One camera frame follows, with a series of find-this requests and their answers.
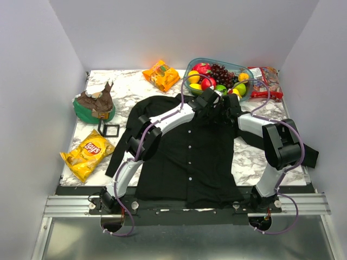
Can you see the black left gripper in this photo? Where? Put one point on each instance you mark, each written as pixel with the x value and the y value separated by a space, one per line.
pixel 211 109

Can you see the black button-up shirt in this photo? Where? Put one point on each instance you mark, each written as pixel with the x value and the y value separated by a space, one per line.
pixel 193 162

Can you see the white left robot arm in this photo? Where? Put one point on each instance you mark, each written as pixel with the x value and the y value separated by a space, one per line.
pixel 144 139

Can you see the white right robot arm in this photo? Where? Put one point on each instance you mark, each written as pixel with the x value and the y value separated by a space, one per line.
pixel 282 146

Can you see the black brooch display case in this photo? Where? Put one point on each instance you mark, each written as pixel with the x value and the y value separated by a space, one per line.
pixel 108 130

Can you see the yellow lemon front right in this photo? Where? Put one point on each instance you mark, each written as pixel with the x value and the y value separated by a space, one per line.
pixel 236 92

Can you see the small yellow lemon front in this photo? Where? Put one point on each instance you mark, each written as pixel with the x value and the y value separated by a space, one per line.
pixel 195 86

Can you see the green apple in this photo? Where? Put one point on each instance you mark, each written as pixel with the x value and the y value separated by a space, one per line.
pixel 241 88

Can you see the red apple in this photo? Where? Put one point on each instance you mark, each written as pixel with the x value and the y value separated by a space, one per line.
pixel 208 83

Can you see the yellow lemon left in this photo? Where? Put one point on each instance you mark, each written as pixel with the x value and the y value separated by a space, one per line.
pixel 193 77

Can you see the dark red grape bunch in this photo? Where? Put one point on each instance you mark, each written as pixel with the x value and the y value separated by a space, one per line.
pixel 223 76

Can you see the teal plastic fruit container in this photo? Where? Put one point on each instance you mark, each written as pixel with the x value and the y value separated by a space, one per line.
pixel 237 69

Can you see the yellow-orange peach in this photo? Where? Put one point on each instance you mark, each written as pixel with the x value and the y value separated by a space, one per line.
pixel 243 77

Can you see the red candy bag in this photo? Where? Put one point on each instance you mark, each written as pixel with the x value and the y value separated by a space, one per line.
pixel 269 76

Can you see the red dragon fruit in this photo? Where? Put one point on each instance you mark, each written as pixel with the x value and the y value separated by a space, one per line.
pixel 203 69

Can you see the orange snack packet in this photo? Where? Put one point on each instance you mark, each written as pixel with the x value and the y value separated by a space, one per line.
pixel 161 76

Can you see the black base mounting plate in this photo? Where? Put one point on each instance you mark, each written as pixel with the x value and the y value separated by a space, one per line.
pixel 174 212

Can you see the green brown crumpled bag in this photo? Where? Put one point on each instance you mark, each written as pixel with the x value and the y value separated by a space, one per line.
pixel 95 104

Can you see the yellow Lays chips bag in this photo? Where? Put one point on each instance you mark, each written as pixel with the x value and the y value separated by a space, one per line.
pixel 83 160

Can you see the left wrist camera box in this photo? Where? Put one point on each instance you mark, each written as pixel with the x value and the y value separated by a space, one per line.
pixel 218 96

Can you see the aluminium rail frame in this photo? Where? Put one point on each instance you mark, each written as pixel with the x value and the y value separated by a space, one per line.
pixel 68 232

